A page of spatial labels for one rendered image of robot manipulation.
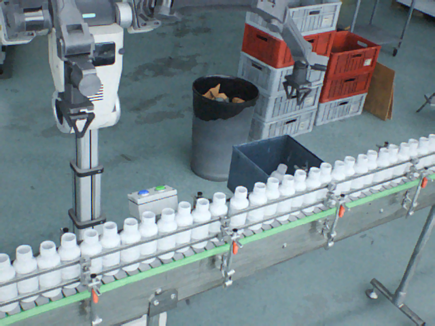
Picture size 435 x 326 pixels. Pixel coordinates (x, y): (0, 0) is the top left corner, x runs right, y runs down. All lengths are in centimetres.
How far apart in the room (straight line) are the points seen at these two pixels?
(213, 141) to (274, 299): 117
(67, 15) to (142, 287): 80
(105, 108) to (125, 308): 73
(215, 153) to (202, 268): 200
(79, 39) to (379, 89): 406
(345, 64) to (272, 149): 232
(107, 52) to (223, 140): 184
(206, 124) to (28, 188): 122
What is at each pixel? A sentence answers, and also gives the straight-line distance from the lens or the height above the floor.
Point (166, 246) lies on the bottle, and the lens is 165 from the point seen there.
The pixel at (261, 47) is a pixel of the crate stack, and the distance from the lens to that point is 415.
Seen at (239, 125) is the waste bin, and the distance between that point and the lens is 362.
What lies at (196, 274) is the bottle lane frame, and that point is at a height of 92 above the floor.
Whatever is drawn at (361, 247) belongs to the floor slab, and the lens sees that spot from 358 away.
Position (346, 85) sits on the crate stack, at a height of 34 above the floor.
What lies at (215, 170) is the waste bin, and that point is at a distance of 378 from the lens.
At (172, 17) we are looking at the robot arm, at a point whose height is 156.
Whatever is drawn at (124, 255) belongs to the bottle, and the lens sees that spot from 161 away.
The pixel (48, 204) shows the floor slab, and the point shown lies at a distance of 358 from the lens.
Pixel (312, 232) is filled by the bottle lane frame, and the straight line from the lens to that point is 204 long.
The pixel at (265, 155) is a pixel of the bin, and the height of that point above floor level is 86.
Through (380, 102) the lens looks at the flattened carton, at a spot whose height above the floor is 15.
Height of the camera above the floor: 214
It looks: 32 degrees down
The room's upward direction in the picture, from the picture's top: 8 degrees clockwise
